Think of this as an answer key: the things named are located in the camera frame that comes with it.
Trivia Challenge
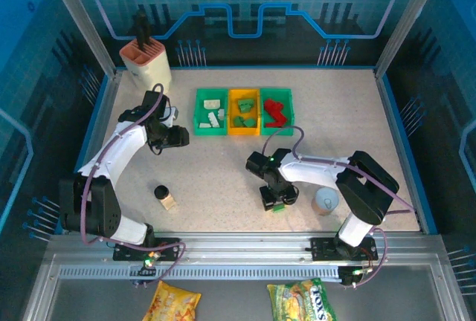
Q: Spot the cream knife block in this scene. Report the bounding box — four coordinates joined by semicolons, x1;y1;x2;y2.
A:
119;38;173;95

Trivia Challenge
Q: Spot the slotted aluminium rail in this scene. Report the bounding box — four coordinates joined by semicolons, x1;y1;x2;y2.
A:
58;264;342;282

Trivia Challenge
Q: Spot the green plastic bin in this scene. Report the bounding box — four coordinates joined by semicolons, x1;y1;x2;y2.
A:
193;88;230;138
259;88;297;137

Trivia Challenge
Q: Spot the metal tin can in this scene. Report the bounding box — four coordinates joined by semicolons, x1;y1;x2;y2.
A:
311;186;340;217

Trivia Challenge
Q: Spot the aluminium frame post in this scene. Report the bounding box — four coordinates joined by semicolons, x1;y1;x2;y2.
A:
374;0;446;79
41;0;117;77

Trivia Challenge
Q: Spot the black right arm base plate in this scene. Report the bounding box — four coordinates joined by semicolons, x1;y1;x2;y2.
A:
309;237;377;262

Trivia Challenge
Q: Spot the black knife handle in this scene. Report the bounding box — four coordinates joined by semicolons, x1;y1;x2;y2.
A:
133;8;152;48

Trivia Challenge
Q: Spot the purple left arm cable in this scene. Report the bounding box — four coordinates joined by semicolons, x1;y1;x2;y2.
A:
80;82;189;288

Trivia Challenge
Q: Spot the yellow snack bag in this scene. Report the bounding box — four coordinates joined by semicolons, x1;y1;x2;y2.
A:
140;279;202;321

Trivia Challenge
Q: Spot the yellow plastic bin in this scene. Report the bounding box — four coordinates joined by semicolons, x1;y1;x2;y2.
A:
227;88;261;137

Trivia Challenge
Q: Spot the green candy bag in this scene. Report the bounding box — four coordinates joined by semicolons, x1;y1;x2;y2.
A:
266;278;338;321

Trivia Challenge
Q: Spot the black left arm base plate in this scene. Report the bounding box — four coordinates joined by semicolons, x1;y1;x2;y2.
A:
113;237;180;262

